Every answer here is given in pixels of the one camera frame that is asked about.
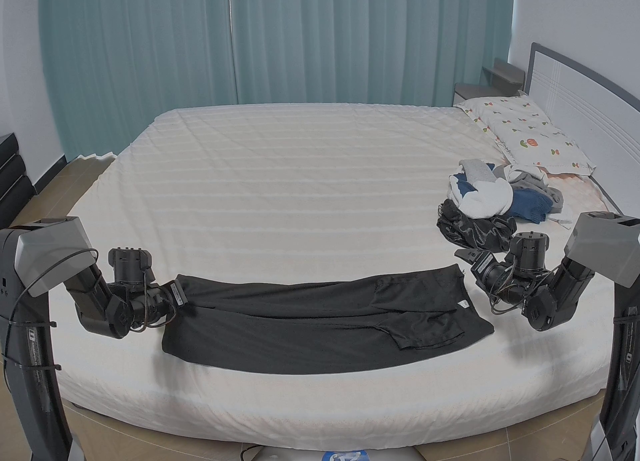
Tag bed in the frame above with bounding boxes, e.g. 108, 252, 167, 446
51, 42, 640, 450

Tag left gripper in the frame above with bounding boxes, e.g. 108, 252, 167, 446
156, 276, 191, 311

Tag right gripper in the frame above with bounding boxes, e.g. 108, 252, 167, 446
454, 247, 513, 296

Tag black trousers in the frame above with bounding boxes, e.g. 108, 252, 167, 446
161, 263, 496, 375

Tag blue-green curtain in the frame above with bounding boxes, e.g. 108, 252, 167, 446
39, 0, 240, 161
230, 0, 516, 108

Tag black chest of drawers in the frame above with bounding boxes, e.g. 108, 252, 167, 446
0, 132, 39, 230

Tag white printed pillow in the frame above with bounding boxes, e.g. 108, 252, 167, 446
454, 94, 598, 175

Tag pile of clothes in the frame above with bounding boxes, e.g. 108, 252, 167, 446
436, 158, 574, 254

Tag grey bedside table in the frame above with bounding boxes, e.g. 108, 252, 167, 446
454, 58, 526, 106

